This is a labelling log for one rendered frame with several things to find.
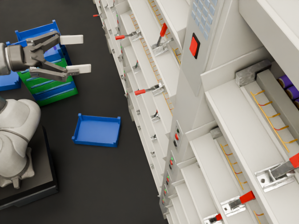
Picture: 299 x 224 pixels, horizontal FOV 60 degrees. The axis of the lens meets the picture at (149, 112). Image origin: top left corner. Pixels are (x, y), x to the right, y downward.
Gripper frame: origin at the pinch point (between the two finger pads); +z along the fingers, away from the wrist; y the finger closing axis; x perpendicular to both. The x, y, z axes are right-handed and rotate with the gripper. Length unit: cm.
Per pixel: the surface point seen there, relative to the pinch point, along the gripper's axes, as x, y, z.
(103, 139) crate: -104, -23, 17
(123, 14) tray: -8.1, -29.3, 22.0
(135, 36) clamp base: -6.0, -13.2, 22.4
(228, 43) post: 38, 40, 12
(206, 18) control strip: 40, 37, 10
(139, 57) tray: -8.4, -4.6, 21.5
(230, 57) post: 36, 40, 14
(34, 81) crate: -84, -64, -21
